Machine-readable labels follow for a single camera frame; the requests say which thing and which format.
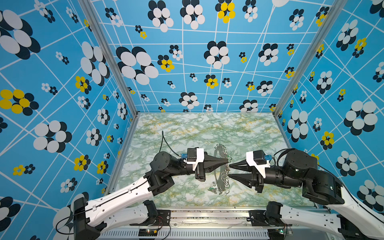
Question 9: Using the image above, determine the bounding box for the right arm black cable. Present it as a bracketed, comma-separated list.
[268, 148, 296, 169]

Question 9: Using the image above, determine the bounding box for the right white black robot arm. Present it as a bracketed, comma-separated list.
[229, 148, 384, 240]

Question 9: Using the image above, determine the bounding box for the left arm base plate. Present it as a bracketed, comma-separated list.
[130, 210, 171, 227]

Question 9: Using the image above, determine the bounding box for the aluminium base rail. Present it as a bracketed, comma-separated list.
[80, 206, 343, 240]

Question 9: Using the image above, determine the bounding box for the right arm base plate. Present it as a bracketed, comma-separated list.
[247, 210, 286, 227]

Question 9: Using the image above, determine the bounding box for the right aluminium corner post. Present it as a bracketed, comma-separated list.
[274, 0, 349, 117]

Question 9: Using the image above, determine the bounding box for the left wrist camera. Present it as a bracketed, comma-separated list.
[181, 148, 204, 175]

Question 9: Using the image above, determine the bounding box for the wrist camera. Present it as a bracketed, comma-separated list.
[181, 148, 204, 175]
[246, 150, 273, 179]

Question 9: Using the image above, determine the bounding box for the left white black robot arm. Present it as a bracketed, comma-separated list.
[73, 148, 229, 240]

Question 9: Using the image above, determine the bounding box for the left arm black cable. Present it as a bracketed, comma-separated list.
[55, 130, 181, 235]

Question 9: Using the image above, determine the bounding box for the aluminium corner post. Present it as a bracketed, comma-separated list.
[79, 0, 138, 118]
[274, 0, 349, 117]

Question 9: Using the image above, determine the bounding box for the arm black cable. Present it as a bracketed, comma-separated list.
[55, 130, 181, 235]
[268, 148, 296, 169]

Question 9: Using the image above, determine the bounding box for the left aluminium corner post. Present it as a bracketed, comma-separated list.
[79, 0, 138, 118]

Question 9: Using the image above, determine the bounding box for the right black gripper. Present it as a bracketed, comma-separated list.
[230, 157, 304, 194]

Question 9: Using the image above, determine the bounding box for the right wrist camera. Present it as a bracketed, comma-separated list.
[246, 150, 273, 179]

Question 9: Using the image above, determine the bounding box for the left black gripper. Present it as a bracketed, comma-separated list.
[168, 147, 227, 182]

